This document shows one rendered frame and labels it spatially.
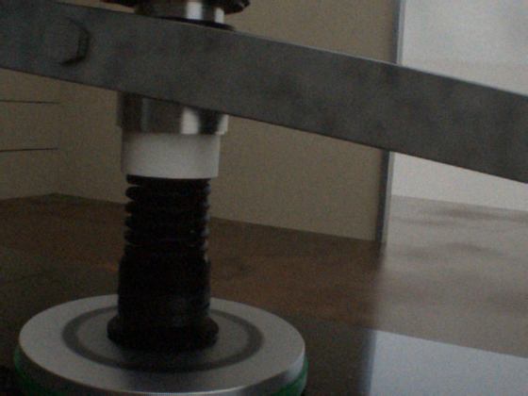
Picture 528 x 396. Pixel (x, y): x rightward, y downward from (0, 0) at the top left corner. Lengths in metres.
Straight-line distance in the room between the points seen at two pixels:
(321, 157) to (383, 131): 5.17
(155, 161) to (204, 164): 0.03
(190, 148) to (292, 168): 5.23
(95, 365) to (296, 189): 5.26
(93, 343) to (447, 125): 0.28
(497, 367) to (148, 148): 0.35
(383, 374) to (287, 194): 5.19
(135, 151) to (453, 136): 0.21
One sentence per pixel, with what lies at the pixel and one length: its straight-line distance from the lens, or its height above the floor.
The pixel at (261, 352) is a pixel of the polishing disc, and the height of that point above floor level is 0.84.
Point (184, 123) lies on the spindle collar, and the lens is 0.42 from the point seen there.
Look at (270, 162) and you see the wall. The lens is 5.74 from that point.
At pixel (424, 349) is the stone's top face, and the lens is 0.59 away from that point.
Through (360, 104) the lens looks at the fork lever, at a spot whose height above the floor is 1.01.
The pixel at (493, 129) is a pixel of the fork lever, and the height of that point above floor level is 1.00.
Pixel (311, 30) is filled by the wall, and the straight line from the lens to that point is 5.64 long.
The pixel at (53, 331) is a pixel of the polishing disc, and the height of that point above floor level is 0.84.
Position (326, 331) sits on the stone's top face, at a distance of 0.61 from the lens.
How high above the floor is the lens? 1.00
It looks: 8 degrees down
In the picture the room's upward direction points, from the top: 4 degrees clockwise
